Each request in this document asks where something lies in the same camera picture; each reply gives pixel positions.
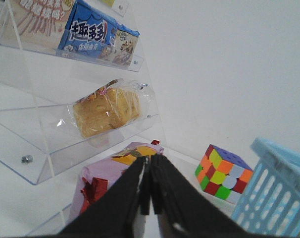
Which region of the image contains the blue cookie bag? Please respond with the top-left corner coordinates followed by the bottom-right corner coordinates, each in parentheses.
top-left (58, 0), bottom-right (140, 67)

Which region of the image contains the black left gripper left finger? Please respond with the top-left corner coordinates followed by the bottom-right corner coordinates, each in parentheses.
top-left (59, 156), bottom-right (150, 236)

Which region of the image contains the multicolour puzzle cube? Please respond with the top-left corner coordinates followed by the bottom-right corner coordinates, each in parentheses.
top-left (195, 144), bottom-right (253, 204)

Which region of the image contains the Pocky biscuit stick box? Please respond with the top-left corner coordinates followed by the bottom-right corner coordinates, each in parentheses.
top-left (0, 0), bottom-right (75, 50)

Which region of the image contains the bread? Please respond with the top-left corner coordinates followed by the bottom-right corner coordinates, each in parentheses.
top-left (53, 78), bottom-right (154, 139)

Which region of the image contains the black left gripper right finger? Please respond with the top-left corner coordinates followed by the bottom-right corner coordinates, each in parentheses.
top-left (150, 155), bottom-right (247, 236)

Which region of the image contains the light blue plastic basket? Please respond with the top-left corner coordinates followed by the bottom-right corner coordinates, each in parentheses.
top-left (231, 138), bottom-right (300, 238)

